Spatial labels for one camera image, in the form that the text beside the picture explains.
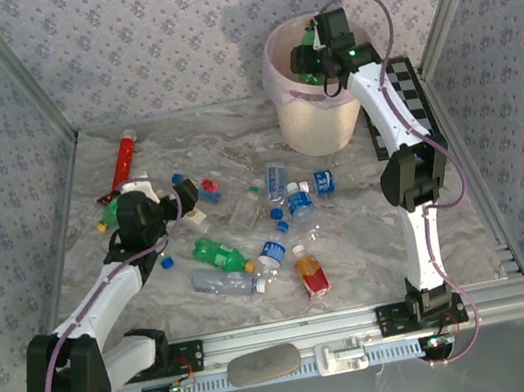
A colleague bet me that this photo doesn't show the green plastic bottle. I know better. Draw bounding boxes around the green plastic bottle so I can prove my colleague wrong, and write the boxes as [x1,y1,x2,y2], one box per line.
[286,18,328,89]

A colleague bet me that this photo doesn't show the cloudy bottle cream label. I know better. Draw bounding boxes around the cloudy bottle cream label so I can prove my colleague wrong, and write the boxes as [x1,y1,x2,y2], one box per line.
[177,205,213,239]

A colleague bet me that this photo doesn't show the Fiji bottle blue cap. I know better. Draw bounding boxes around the Fiji bottle blue cap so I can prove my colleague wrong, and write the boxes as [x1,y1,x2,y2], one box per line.
[170,164,228,213]

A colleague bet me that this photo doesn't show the clear bottle green neck label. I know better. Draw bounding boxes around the clear bottle green neck label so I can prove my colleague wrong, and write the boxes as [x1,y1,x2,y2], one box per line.
[222,178,272,233]

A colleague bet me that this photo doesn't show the green soda bottle yellow cap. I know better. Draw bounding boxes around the green soda bottle yellow cap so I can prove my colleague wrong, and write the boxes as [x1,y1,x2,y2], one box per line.
[189,228,259,284]

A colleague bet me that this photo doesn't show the clear bottle blue barcode label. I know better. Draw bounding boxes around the clear bottle blue barcode label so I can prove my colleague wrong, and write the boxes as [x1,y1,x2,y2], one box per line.
[260,160,293,206]

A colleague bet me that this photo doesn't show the clear bottle white cap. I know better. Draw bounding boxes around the clear bottle white cap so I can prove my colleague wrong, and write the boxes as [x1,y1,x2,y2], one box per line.
[188,259,269,306]

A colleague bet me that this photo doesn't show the crushed clear bottle blue label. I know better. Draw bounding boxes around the crushed clear bottle blue label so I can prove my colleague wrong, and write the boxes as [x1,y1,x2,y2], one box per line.
[253,237,293,286]

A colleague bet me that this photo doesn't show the blue label bottle white cap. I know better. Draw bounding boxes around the blue label bottle white cap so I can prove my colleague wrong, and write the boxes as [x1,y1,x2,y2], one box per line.
[283,177,319,224]
[296,168,339,203]

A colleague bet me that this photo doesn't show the crushed clear plastic bottle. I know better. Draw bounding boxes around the crushed clear plastic bottle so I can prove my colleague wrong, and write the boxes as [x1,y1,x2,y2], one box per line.
[297,222,336,251]

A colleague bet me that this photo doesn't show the orange drink bottle red label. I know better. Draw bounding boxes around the orange drink bottle red label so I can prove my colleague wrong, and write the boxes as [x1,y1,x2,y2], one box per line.
[290,240,334,302]

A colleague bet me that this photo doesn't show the pink translucent bin liner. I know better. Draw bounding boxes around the pink translucent bin liner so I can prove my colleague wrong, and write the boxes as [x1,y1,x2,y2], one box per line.
[251,3,382,115]

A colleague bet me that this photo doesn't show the cream ribbed plastic bin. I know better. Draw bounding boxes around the cream ribbed plastic bin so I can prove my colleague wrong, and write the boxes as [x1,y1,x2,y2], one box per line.
[260,4,389,162]

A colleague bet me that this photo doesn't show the black grey chessboard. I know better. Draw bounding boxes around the black grey chessboard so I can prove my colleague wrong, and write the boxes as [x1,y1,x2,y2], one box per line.
[354,51,448,166]

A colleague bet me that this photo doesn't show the red scraper tool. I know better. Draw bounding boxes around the red scraper tool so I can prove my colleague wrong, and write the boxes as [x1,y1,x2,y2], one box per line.
[84,127,151,211]

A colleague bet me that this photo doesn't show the grey oval stone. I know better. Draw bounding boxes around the grey oval stone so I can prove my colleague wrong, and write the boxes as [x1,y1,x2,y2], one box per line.
[223,340,306,390]

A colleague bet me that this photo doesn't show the black right circuit board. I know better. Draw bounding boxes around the black right circuit board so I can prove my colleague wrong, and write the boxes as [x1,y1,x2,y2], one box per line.
[417,332,460,362]

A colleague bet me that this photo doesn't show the aluminium table side rail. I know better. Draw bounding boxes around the aluminium table side rail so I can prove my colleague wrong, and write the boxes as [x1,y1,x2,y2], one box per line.
[421,58,524,287]
[3,131,115,348]

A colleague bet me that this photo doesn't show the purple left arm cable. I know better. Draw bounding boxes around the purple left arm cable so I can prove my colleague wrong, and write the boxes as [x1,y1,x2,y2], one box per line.
[8,169,216,392]

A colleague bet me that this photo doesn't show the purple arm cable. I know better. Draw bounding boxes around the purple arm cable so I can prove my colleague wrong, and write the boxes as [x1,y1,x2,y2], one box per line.
[314,0,498,378]
[8,169,216,392]

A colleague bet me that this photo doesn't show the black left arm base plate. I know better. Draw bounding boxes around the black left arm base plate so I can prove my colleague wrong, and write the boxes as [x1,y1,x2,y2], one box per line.
[114,338,208,387]

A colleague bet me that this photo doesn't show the aluminium frame cross rail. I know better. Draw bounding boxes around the aluminium frame cross rail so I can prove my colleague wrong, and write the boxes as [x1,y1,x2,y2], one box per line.
[22,276,524,392]

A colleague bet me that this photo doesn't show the white slotted cable duct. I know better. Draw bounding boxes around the white slotted cable duct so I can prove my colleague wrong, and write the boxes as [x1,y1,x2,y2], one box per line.
[115,335,438,392]

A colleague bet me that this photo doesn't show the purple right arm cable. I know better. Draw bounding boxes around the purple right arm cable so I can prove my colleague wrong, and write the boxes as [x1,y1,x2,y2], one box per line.
[314,0,498,378]

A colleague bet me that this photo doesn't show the silver metal latch bracket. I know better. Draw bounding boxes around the silver metal latch bracket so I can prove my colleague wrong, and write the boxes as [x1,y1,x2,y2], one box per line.
[313,334,372,378]

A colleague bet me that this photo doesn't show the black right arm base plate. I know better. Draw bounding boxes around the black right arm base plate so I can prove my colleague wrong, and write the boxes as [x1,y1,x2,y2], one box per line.
[373,290,470,339]

